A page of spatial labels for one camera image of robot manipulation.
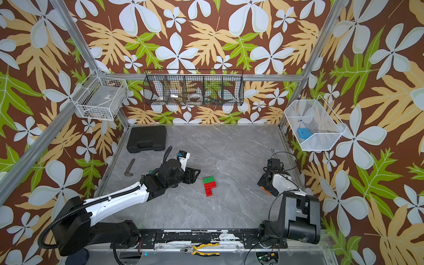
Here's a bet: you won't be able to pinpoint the white wire basket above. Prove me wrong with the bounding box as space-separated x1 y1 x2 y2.
72 70 128 121
284 96 347 152

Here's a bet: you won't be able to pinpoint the small dark green lego brick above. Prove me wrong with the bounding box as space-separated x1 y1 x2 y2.
203 176 215 184

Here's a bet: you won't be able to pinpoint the white wire basket left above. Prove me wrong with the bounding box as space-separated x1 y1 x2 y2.
72 70 128 121

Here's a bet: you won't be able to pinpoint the long red lego brick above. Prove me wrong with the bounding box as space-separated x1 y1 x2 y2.
204 182 217 189

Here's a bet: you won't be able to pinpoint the grey allen key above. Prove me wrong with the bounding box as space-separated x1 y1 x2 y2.
124 159 135 177

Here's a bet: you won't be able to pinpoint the black plastic tool case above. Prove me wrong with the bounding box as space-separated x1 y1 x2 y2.
127 125 167 153

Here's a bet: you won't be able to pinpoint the aluminium frame post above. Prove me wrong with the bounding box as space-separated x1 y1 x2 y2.
278 0 348 128
50 1 129 129

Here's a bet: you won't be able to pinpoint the small red lego brick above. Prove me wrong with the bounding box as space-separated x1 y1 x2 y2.
205 189 213 197

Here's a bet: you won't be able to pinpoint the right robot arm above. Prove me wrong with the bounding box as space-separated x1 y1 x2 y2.
258 158 321 245

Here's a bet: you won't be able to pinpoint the white wire basket right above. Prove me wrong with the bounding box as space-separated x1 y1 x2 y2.
284 96 347 152

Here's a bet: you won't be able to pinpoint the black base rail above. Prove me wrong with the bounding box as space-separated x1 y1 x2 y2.
136 229 288 251

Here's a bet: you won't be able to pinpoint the yellow black pliers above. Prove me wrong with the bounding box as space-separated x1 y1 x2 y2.
180 243 220 257

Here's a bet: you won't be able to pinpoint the aluminium frame post left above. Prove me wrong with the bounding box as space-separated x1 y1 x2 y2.
50 1 129 129

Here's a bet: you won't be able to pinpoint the blue sponge in basket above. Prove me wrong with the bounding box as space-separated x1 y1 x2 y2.
297 128 312 140

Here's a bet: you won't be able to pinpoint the black wire basket centre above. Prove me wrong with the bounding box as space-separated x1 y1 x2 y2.
142 69 245 106

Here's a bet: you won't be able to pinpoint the aluminium frame post right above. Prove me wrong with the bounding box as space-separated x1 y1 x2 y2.
278 0 348 128

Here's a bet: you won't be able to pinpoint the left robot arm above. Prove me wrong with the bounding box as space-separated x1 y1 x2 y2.
38 149 201 257

